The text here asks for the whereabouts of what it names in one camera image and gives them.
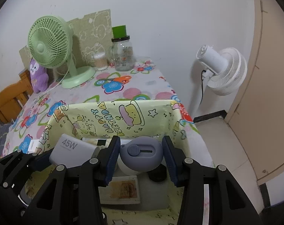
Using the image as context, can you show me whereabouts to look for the green cup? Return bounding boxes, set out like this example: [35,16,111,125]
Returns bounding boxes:
[112,25,127,38]

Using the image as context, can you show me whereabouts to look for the white power charger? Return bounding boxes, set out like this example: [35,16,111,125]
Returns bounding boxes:
[49,133,98,167]

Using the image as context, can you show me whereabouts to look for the grey-blue rounded box cutter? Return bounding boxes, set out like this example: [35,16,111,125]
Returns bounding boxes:
[119,137,164,172]

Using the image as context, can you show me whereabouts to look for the white round container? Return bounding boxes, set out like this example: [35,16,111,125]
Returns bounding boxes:
[118,159,145,176]

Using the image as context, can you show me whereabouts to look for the black round cap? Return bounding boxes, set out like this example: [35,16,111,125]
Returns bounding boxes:
[148,165,167,182]

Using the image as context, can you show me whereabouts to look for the purple plush toy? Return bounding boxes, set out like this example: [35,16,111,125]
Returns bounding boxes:
[29,58,49,93]

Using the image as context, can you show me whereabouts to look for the white plug adapter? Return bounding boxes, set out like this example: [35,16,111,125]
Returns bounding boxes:
[28,141,43,154]

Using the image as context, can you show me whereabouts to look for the beige printed board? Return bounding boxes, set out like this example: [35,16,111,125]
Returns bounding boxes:
[19,9,112,75]

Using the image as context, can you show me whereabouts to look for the yellow cartoon print storage box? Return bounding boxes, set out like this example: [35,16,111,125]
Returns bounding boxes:
[25,100,199,225]

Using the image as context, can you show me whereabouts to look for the floral tablecloth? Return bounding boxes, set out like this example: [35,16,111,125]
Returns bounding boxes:
[1,60,215,169]

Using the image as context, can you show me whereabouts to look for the wooden chair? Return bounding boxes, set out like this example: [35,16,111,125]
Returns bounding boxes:
[0,69,36,124]

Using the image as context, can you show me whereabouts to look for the black fan cable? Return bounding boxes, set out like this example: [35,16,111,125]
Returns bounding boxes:
[199,69,207,104]

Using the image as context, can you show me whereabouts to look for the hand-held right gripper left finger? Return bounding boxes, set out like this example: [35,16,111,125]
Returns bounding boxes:
[22,136,121,225]

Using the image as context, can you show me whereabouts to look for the white standing fan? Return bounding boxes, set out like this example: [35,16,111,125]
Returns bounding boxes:
[189,44,248,122]

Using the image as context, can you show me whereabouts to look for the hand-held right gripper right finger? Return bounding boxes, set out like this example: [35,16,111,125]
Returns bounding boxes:
[162,136,259,225]

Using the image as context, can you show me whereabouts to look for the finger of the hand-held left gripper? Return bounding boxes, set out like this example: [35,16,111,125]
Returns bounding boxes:
[0,150,54,194]

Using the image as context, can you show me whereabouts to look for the glass jar with black lid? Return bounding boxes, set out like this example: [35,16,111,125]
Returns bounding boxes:
[109,35,135,72]

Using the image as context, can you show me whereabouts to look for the beige door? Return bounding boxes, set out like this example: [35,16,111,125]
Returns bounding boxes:
[225,0,284,207]

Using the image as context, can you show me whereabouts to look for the white rectangular box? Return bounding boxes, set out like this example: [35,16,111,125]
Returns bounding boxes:
[101,176,142,205]

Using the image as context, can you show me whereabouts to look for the cotton swab container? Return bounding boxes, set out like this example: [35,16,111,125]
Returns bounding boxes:
[93,53,108,71]

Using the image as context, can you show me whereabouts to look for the orange scissors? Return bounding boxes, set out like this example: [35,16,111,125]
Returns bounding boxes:
[107,75,132,84]

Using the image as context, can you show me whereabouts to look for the green desk fan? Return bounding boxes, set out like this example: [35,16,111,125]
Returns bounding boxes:
[28,16,97,89]

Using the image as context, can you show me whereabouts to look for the white fan cable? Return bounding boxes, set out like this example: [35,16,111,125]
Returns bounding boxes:
[46,58,77,92]

